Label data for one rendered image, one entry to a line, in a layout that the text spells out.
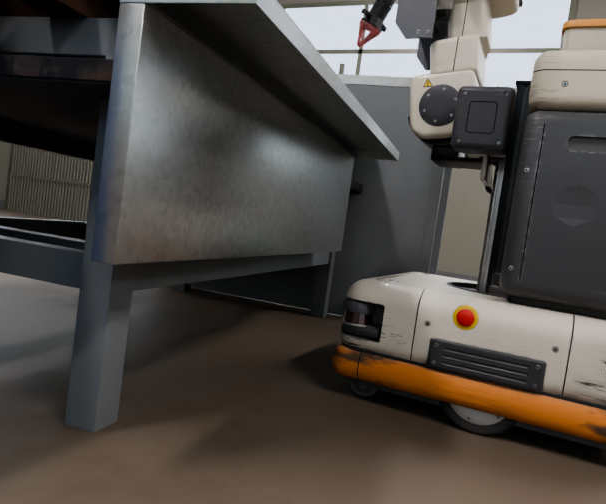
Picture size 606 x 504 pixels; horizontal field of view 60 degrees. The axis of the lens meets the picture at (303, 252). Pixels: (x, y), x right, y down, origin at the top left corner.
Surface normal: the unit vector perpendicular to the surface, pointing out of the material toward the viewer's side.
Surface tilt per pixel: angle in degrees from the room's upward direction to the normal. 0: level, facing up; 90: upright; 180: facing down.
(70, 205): 90
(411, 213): 90
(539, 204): 90
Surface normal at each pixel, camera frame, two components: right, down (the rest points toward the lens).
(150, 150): 0.94, 0.14
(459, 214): -0.41, 0.00
